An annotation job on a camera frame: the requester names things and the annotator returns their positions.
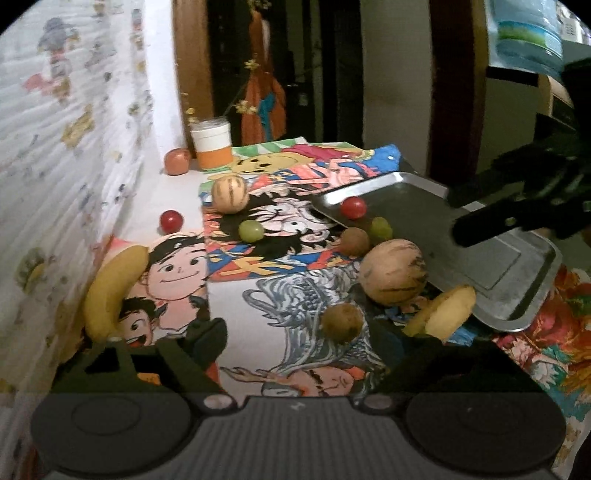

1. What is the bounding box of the small brown round fruit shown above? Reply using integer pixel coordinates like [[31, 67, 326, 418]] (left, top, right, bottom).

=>
[[339, 227, 371, 256], [321, 302, 365, 344]]

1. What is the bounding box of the orange hanging figure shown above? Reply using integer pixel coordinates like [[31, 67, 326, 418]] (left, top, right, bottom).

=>
[[239, 9, 288, 147]]

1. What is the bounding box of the large striped yellow melon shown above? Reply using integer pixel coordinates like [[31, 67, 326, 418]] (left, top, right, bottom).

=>
[[359, 239, 428, 306]]

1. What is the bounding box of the green grape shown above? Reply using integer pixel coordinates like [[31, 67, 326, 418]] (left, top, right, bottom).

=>
[[238, 220, 265, 242], [369, 217, 393, 243]]

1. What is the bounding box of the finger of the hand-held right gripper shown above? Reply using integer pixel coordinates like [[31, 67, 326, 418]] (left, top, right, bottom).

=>
[[445, 141, 578, 209], [451, 196, 561, 248]]

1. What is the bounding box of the white and orange jar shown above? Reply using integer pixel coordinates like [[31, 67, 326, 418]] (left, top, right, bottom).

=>
[[190, 117, 234, 171]]

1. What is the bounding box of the colourful cartoon printed cloth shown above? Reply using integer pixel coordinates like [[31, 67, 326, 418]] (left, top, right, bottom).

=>
[[198, 136, 591, 476]]

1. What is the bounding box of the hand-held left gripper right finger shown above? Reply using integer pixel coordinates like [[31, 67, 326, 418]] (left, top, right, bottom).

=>
[[355, 319, 546, 412]]

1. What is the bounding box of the light wooden door frame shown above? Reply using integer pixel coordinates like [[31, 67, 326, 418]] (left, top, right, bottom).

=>
[[172, 0, 216, 139]]

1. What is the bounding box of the small striped yellow melon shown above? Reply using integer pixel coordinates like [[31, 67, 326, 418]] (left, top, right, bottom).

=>
[[211, 175, 250, 214]]

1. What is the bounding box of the metal tray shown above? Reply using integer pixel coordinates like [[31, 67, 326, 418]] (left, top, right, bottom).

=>
[[310, 172, 561, 333]]

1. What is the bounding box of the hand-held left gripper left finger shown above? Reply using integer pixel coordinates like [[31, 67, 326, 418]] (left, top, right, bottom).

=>
[[50, 318, 239, 414]]

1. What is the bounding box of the red apple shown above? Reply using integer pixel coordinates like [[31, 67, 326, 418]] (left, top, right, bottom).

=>
[[165, 148, 191, 176]]

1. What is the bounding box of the large water bottle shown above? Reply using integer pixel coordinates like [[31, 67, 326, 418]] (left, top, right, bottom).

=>
[[488, 0, 565, 75]]

